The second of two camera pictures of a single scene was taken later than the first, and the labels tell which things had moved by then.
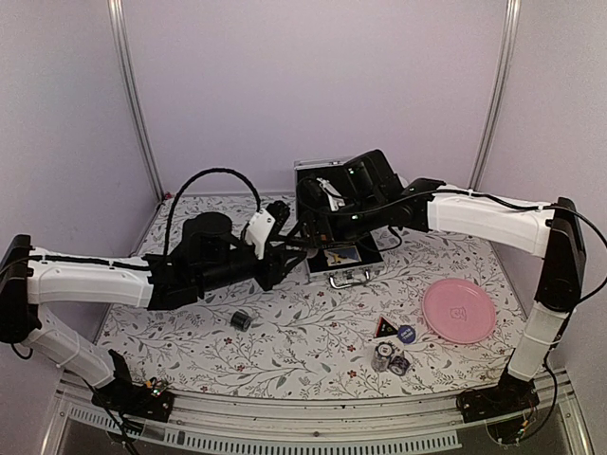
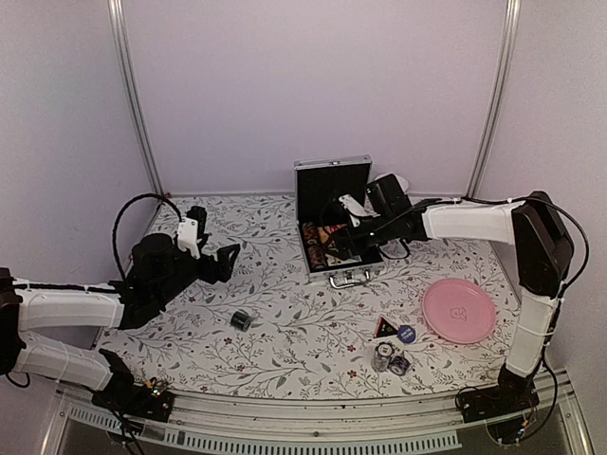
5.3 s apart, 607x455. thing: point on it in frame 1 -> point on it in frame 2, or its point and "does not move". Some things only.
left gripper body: x=270 y=278 -> x=209 y=273
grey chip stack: x=380 y=359 does not move
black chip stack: x=240 y=320 does not move
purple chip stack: x=398 y=365 does not move
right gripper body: x=323 y=214 -> x=359 y=245
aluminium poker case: x=345 y=263 does not move
